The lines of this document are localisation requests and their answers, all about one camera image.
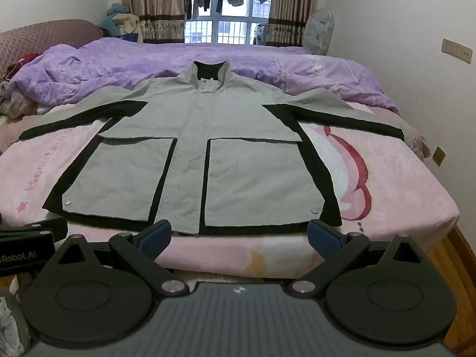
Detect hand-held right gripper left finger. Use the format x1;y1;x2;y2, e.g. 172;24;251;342
48;219;188;297

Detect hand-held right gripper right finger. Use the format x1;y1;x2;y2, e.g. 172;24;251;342
290;219;434;298

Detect white crumpled bag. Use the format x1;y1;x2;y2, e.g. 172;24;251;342
0;295;21;345

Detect barred window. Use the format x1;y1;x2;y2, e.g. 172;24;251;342
184;0;272;45

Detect grey and black jacket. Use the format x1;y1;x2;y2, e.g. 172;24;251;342
18;60;430;237

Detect pink printed bed sheet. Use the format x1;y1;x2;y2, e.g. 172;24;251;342
0;100;462;279

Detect pink quilted headboard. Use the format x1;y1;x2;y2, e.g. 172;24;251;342
0;20;104;80

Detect brown patterned curtain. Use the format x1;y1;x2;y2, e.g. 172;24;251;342
268;0;317;47
121;0;187;44

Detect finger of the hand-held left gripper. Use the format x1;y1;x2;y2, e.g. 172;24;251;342
22;219;68;242

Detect cream plush blanket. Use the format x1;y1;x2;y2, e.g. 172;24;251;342
121;13;144;43

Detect purple duvet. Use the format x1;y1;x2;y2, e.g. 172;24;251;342
9;37;400;116

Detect pile of clothes by curtain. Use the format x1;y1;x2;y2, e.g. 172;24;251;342
101;3;131;38

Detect covered standing fan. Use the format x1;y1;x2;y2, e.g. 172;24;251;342
305;7;335;56

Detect wide wall socket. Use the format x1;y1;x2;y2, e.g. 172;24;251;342
442;38;474;64

